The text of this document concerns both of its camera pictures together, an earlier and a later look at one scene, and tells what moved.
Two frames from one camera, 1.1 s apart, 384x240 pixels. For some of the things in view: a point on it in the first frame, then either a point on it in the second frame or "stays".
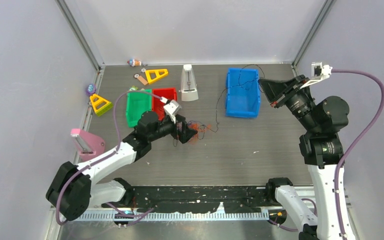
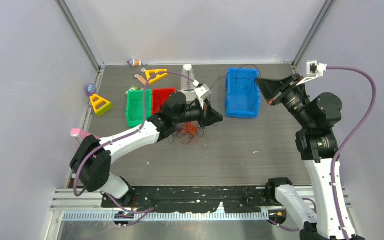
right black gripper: (273, 89) stays
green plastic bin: (138, 103) stays
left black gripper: (185, 134) → (208, 116)
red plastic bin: (157, 105) stays
